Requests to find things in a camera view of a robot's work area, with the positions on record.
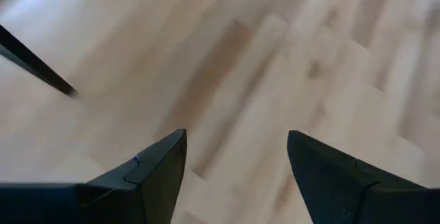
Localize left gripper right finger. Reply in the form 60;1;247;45
287;129;440;224

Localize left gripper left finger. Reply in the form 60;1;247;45
0;128;188;224

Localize wooden shelf black metal frame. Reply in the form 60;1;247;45
0;23;78;98

